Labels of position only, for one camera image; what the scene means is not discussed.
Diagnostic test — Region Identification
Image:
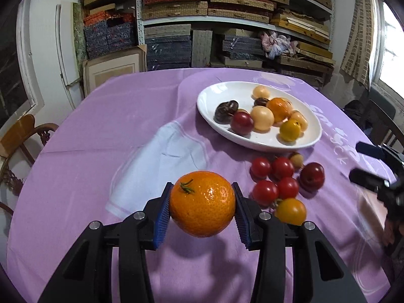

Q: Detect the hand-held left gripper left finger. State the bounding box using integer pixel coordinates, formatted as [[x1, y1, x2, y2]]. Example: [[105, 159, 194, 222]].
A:
[[37, 181, 174, 303]]

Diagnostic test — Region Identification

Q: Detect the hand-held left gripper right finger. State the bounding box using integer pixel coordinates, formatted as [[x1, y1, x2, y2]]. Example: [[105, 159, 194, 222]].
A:
[[231, 181, 368, 303]]

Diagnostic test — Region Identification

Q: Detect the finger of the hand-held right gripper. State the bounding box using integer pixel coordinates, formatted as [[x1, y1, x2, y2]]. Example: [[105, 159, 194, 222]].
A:
[[349, 168, 392, 193], [356, 142, 387, 160]]

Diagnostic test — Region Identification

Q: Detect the red cherry tomato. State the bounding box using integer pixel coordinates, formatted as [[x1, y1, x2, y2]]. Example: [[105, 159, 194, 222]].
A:
[[250, 157, 272, 179], [271, 157, 295, 179], [251, 180, 280, 206], [277, 177, 300, 200]]

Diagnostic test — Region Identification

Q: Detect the orange mandarin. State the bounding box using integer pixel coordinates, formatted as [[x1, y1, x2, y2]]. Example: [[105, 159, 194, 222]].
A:
[[169, 170, 237, 238], [266, 97, 292, 123]]

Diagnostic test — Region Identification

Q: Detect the orange tomato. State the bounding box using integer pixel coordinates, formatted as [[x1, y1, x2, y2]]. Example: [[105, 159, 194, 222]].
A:
[[274, 198, 307, 226]]

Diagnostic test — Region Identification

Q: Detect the dark red plum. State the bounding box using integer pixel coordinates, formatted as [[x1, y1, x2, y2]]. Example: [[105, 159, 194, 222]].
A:
[[299, 162, 325, 192], [230, 111, 255, 135]]

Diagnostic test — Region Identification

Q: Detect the small beige longan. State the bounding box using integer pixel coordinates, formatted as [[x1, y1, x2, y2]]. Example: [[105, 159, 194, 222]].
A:
[[289, 152, 304, 169]]

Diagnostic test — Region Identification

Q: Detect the yellow tomato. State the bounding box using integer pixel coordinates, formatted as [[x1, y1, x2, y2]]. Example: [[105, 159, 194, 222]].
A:
[[279, 119, 301, 142]]

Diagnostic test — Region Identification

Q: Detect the pale yellow round fruit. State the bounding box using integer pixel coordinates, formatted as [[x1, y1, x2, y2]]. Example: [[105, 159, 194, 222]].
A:
[[290, 110, 308, 132], [252, 85, 271, 99], [250, 106, 275, 132]]

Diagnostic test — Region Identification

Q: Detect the white oval plate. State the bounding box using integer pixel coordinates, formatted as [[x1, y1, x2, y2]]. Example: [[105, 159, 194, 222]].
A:
[[196, 81, 323, 153]]

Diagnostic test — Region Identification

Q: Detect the person's right hand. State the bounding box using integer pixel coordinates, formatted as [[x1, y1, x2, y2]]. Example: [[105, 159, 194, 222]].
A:
[[383, 219, 401, 256]]

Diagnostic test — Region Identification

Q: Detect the dark wooden chair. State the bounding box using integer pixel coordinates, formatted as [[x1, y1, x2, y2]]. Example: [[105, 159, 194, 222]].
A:
[[366, 88, 404, 147]]

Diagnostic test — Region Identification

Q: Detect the black bag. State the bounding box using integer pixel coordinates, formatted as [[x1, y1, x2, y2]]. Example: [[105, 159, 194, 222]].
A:
[[342, 100, 371, 127]]

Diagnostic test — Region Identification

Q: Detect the purple printed tablecloth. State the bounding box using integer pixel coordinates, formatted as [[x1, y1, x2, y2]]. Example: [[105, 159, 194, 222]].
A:
[[6, 67, 404, 303]]

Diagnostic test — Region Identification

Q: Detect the bright window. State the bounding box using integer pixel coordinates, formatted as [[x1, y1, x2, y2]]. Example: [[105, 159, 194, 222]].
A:
[[375, 0, 404, 93]]

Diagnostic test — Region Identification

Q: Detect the stack of brown wooden boxes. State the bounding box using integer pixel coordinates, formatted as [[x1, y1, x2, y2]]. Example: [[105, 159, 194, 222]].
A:
[[278, 41, 337, 86]]

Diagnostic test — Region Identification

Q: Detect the brick patterned curtain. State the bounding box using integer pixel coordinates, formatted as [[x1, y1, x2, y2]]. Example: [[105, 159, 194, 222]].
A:
[[341, 0, 379, 90]]

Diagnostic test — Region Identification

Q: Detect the pink crumpled cloth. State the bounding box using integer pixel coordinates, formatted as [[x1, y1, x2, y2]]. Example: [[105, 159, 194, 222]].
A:
[[259, 30, 299, 60]]

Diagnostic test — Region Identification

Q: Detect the stack of yellow wooden boxes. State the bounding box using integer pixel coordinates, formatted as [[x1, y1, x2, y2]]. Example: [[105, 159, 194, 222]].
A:
[[270, 9, 332, 46]]

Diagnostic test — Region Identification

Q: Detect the cardboard framed picture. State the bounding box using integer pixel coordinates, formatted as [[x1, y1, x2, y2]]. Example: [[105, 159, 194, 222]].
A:
[[83, 45, 147, 97]]

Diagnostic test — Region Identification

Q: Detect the stack of dark grey boxes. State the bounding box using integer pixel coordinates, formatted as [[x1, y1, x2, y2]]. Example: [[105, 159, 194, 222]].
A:
[[221, 28, 269, 68]]

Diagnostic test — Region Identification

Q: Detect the light wooden chair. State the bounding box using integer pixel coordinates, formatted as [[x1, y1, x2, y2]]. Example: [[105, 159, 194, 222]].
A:
[[0, 114, 59, 228]]

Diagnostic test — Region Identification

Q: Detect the stack of dark blue boxes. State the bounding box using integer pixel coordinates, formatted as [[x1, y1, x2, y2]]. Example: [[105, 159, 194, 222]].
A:
[[144, 25, 193, 70]]

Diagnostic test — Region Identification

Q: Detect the grey woven upright box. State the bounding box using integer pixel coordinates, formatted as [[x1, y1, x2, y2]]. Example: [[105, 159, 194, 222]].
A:
[[191, 30, 213, 67]]

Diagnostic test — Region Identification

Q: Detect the stack of blue floral boxes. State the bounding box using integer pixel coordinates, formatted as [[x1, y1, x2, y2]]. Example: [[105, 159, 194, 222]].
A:
[[84, 22, 137, 59]]

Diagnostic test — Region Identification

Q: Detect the white leaning panel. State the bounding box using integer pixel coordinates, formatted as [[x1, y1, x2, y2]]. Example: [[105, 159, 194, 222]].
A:
[[55, 4, 81, 108]]

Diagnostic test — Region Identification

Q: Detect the green mottled board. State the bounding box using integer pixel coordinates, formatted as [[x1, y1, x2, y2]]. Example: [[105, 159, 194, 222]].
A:
[[72, 3, 89, 67]]

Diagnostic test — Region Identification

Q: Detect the stack of orange red boxes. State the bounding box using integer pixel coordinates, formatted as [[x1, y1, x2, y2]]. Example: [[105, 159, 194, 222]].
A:
[[83, 11, 136, 27]]

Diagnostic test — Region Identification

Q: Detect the white framed window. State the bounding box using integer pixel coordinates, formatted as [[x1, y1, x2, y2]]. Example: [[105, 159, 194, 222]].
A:
[[0, 0, 45, 127]]

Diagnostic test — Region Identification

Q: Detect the white metal shelf rack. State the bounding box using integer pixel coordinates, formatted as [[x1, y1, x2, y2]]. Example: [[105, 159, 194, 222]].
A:
[[135, 0, 335, 79]]

